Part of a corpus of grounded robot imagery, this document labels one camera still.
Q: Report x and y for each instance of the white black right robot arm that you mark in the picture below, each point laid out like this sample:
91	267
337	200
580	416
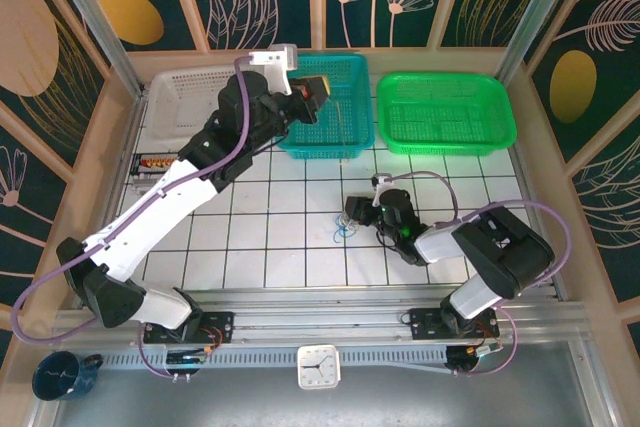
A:
500	247

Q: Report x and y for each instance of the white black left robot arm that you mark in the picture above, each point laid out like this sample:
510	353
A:
150	217

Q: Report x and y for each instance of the teal perforated plastic basket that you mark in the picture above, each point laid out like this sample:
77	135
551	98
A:
350	147

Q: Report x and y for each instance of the white perforated plastic basket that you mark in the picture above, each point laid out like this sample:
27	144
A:
175	97

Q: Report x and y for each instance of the green perforated plastic basket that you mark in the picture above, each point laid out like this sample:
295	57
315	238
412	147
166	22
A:
445	147

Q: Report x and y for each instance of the black board with yellow connectors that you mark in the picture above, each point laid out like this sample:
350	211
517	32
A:
150	164

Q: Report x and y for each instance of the white plastic block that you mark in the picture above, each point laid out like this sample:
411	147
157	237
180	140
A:
140	184

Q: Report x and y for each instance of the small black controller board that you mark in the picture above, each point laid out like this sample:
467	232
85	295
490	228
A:
187	359
480	351

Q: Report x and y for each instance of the white square analog clock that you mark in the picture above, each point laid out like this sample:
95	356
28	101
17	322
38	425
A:
319	367

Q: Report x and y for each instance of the grey metal shelf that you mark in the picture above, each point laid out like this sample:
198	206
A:
200	402

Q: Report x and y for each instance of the dark blue mug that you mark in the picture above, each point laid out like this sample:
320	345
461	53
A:
55	377

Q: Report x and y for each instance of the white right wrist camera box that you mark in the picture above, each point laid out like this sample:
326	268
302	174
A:
382	179

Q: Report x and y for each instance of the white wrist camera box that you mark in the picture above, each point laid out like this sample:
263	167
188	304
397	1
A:
275	59
382	179

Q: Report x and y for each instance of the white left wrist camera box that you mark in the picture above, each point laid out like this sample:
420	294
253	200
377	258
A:
275	59

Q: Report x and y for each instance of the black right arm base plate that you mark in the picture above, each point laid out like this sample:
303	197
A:
425	324

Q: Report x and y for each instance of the aluminium front rail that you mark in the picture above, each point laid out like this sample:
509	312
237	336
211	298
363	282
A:
325	319

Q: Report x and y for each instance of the aluminium frame post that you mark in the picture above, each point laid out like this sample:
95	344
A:
536	17
98	27

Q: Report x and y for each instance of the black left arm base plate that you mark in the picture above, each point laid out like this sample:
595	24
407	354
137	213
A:
222	327

